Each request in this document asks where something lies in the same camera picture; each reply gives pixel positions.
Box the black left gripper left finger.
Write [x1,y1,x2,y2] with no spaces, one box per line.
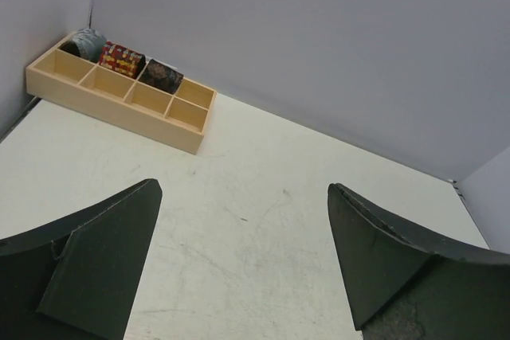
[1,178,163,339]

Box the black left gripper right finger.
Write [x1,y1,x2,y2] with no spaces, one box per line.
[328,184,509,339]

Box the wooden compartment organizer box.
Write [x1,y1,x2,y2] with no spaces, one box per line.
[25,45,217,154]

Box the dark brown rolled tie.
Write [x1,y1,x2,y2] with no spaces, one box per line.
[139,59,184,94]

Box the red patterned rolled tie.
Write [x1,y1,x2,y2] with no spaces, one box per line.
[98,41,147,79]

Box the grey rolled tie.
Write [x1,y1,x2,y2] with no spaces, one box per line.
[59,28,107,63]

